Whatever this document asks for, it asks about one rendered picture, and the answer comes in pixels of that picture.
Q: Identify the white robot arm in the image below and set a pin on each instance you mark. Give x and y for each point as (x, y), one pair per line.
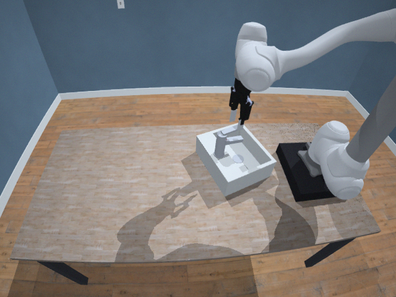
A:
(342, 164)

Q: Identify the white rectangular sink basin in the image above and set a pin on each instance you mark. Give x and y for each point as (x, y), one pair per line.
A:
(243, 164)

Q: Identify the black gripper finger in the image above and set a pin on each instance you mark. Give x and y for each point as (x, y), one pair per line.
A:
(234, 102)
(244, 111)

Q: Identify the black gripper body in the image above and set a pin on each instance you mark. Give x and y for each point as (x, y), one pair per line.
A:
(239, 87)

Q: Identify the silver mixer tap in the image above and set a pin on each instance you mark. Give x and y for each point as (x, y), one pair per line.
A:
(223, 140)

